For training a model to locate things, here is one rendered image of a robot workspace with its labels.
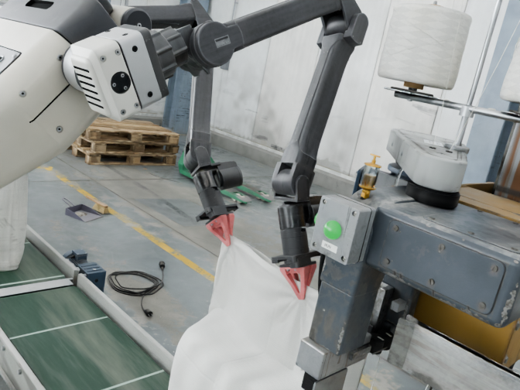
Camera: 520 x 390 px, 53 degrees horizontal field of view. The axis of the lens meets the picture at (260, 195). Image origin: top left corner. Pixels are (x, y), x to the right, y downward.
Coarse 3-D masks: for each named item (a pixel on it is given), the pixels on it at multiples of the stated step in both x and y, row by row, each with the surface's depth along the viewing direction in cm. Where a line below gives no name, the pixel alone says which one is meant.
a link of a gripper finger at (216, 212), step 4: (212, 208) 129; (216, 208) 130; (220, 208) 131; (224, 208) 132; (212, 212) 129; (216, 212) 129; (220, 212) 130; (224, 212) 131; (228, 212) 132; (232, 212) 133; (212, 216) 129; (216, 216) 130; (228, 216) 132; (232, 216) 133; (228, 220) 132; (232, 220) 133; (228, 224) 132; (232, 224) 132; (220, 228) 135; (228, 228) 132; (232, 228) 132; (220, 232) 135; (232, 232) 132
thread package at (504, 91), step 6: (516, 48) 93; (516, 54) 93; (510, 60) 96; (516, 60) 92; (510, 66) 94; (516, 66) 92; (510, 72) 93; (516, 72) 91; (510, 78) 92; (516, 78) 91; (504, 84) 94; (510, 84) 92; (516, 84) 91; (504, 90) 94; (510, 90) 92; (516, 90) 91; (504, 96) 94; (510, 96) 92; (516, 96) 91; (516, 102) 98
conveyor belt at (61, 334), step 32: (64, 288) 232; (0, 320) 198; (32, 320) 202; (64, 320) 206; (96, 320) 211; (32, 352) 183; (64, 352) 186; (96, 352) 190; (128, 352) 194; (64, 384) 170; (96, 384) 173; (128, 384) 176; (160, 384) 180
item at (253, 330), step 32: (224, 256) 133; (256, 256) 122; (224, 288) 134; (256, 288) 122; (288, 288) 114; (224, 320) 132; (256, 320) 121; (288, 320) 114; (192, 352) 129; (224, 352) 124; (256, 352) 120; (288, 352) 115; (192, 384) 128; (224, 384) 119; (256, 384) 116; (288, 384) 112; (352, 384) 107
